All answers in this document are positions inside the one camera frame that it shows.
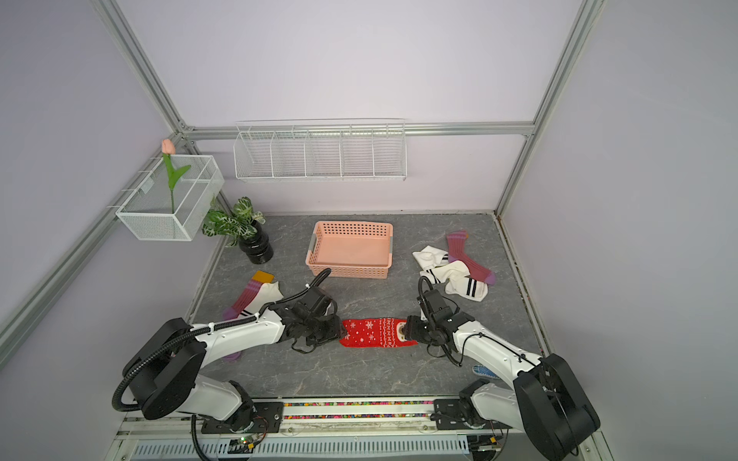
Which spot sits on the pink plastic basket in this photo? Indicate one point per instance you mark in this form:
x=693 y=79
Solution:
x=351 y=249

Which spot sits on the potted green plant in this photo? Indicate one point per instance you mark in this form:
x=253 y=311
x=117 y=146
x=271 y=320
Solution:
x=244 y=226

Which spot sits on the pink artificial tulip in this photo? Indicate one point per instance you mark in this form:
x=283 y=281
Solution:
x=174 y=174

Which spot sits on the white sock black stripes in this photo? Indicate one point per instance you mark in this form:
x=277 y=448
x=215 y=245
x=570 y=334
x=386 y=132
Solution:
x=456 y=280

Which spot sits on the white mesh wall box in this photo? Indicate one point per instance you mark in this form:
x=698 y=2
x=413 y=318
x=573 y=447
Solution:
x=146 y=212

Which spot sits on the purple striped sock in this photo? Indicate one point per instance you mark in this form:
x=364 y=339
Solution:
x=456 y=242
x=251 y=290

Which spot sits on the white wire wall shelf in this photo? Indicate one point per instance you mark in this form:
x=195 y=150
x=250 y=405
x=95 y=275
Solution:
x=349 y=149

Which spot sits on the purple striped sock left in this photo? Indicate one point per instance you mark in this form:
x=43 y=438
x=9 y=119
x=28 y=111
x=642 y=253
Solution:
x=251 y=290

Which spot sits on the plain white sock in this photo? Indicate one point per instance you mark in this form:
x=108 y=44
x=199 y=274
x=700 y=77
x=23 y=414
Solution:
x=431 y=257

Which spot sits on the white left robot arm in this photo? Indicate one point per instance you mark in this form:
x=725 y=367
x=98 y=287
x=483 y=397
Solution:
x=165 y=376

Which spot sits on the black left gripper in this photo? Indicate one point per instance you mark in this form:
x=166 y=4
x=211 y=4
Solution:
x=334 y=331

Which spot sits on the red christmas sock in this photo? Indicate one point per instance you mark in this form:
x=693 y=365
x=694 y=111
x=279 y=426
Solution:
x=384 y=333

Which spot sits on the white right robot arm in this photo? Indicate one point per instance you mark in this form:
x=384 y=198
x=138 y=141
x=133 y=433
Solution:
x=540 y=395

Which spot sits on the purple striped sock right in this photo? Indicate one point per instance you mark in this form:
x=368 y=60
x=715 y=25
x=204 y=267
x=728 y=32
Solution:
x=456 y=242

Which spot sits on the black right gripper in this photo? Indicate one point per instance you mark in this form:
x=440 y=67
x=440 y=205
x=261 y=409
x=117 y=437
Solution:
x=410 y=329

